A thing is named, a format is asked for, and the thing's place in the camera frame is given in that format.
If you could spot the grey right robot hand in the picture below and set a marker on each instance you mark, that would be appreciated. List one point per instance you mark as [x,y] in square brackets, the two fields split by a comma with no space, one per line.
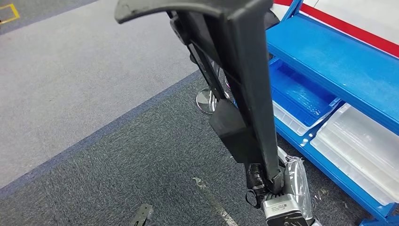
[296,181]

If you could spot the white ribbed plastic bin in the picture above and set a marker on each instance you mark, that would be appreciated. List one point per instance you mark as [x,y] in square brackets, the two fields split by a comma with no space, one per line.
[290,123]

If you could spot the black plastic frame part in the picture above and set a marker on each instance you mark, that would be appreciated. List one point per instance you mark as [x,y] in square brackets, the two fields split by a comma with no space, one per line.
[249,62]

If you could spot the chrome stanchion post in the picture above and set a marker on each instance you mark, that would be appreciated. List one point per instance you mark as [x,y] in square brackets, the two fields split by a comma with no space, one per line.
[204,101]

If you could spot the yellow floor tape square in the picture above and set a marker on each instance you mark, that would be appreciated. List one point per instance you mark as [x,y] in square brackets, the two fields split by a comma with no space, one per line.
[15,12]

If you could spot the worn clear floor tape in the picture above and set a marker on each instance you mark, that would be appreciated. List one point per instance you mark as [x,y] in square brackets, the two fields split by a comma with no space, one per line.
[218,206]

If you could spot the translucent plastic bin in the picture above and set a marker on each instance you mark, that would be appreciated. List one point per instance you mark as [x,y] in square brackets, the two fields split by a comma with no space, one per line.
[358,137]
[343,170]

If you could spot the blue metal shelf rack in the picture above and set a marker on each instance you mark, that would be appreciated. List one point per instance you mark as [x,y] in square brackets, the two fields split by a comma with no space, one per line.
[336,62]

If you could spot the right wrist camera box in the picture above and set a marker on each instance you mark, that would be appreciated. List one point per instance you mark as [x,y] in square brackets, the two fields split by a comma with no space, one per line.
[280,209]

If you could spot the blue plastic bin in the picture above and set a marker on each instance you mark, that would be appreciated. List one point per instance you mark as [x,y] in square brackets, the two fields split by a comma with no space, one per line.
[299,93]

